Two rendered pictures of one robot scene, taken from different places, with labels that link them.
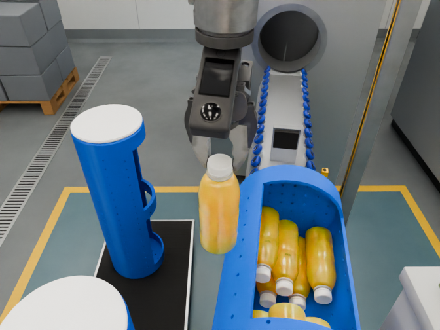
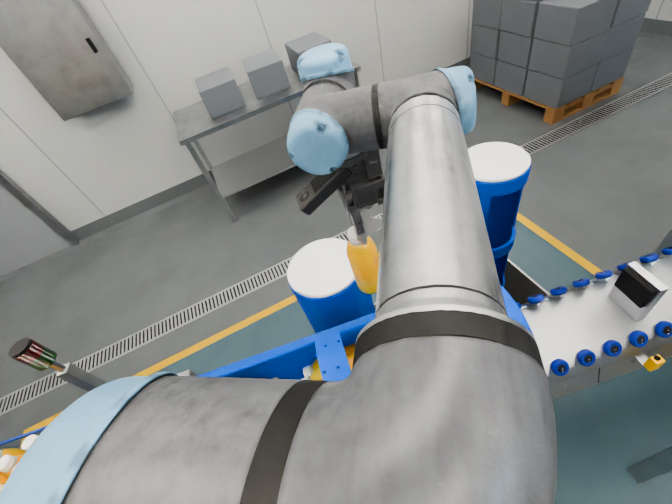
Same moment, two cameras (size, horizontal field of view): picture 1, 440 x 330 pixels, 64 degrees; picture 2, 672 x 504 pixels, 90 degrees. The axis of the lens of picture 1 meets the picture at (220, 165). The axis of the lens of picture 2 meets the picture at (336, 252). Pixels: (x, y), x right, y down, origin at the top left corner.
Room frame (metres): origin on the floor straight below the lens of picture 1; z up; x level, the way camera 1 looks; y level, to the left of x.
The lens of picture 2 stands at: (0.27, -0.50, 1.95)
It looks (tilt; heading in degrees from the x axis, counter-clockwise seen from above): 46 degrees down; 80
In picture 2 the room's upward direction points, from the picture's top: 19 degrees counter-clockwise
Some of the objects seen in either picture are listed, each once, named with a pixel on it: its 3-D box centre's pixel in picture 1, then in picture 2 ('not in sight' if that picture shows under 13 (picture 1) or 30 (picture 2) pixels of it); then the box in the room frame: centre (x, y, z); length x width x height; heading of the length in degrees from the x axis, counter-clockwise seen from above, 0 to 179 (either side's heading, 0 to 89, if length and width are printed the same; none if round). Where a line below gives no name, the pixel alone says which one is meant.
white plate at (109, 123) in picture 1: (107, 122); (493, 161); (1.20, 0.45, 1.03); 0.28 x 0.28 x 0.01
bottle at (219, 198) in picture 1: (219, 208); (364, 261); (0.42, 0.00, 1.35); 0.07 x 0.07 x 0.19
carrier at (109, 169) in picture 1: (126, 201); (483, 234); (1.20, 0.45, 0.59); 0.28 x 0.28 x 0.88
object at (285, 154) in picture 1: (284, 145); (633, 293); (1.08, -0.24, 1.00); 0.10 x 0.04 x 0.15; 81
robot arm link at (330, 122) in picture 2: not in sight; (333, 126); (0.39, -0.10, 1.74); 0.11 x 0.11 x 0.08; 59
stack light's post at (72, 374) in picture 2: not in sight; (162, 419); (-0.56, 0.38, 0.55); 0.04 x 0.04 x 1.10; 81
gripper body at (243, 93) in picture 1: (224, 71); (356, 176); (0.44, -0.01, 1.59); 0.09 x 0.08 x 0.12; 172
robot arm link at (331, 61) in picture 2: not in sight; (330, 92); (0.43, -0.01, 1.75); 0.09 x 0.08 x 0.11; 59
